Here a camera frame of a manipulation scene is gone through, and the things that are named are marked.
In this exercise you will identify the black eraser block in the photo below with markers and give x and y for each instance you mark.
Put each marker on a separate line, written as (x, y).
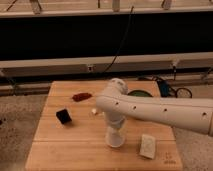
(63, 116)

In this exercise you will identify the green bowl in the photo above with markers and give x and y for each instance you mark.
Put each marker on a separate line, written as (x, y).
(139, 93)

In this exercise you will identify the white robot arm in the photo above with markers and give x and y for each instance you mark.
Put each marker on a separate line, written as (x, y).
(185, 113)

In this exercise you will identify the white tube bottle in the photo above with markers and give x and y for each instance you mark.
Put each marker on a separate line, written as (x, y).
(95, 111)

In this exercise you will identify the blue box on floor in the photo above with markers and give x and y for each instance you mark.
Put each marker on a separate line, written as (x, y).
(164, 88)

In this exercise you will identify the dark red flat piece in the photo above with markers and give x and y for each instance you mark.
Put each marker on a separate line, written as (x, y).
(81, 96)

